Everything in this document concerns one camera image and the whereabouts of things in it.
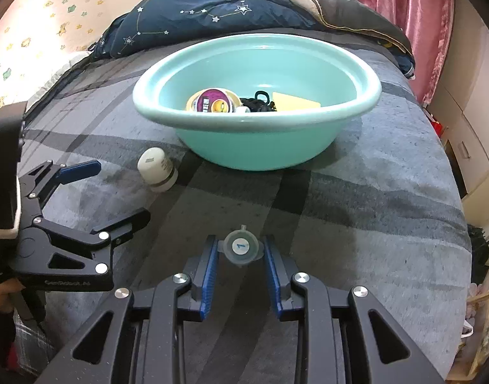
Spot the navy star-patterned duvet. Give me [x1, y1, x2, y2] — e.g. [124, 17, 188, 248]
[89, 0, 415, 78]

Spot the turquoise plastic basin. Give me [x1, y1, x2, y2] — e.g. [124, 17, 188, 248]
[133, 33, 381, 171]

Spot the beige wardrobe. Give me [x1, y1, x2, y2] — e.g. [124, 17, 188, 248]
[428, 0, 489, 235]

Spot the grey plaid bed sheet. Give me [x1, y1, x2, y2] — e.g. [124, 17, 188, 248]
[20, 31, 471, 375]

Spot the pink satin curtain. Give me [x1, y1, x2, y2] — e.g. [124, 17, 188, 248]
[358, 0, 454, 106]

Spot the white cylindrical jar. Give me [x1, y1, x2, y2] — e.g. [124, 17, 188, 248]
[137, 148, 178, 192]

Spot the small round grey cap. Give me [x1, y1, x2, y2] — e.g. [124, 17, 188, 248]
[217, 225, 264, 266]

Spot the person's left hand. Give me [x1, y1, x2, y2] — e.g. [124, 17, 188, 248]
[0, 278, 25, 313]

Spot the red emoji round tin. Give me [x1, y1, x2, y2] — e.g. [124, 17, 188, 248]
[185, 88, 242, 114]

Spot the black cord lanyard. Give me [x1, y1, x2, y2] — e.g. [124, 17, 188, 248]
[239, 89, 278, 114]

